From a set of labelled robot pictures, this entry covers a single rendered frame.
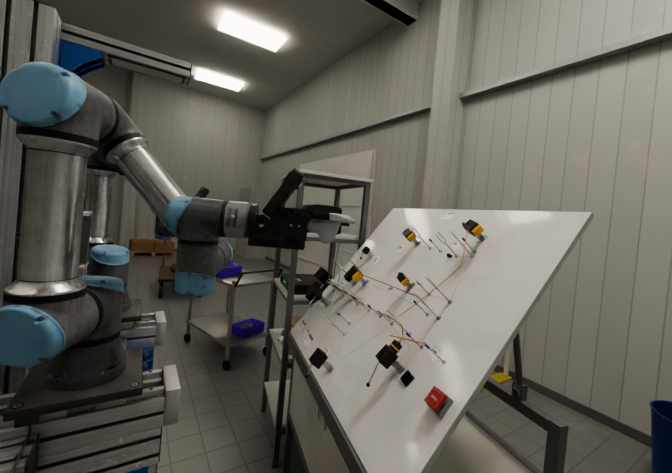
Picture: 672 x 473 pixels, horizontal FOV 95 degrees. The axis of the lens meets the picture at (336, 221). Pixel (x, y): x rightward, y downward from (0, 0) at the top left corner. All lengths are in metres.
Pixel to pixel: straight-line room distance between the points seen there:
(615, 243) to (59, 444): 3.70
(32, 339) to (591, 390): 3.86
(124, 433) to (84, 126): 0.69
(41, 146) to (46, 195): 0.09
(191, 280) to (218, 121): 10.73
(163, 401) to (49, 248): 0.45
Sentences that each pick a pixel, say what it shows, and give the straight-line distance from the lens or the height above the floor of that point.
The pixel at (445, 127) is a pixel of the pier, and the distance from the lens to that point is 4.42.
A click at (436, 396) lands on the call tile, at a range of 1.02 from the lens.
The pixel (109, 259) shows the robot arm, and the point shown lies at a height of 1.36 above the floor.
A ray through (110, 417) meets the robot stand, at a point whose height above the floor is 1.08.
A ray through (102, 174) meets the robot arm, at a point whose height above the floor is 1.66.
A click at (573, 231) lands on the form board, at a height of 1.61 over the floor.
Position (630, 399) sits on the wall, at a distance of 3.85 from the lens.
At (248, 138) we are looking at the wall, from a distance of 11.46.
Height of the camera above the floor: 1.59
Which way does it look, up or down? 1 degrees down
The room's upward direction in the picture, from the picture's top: 5 degrees clockwise
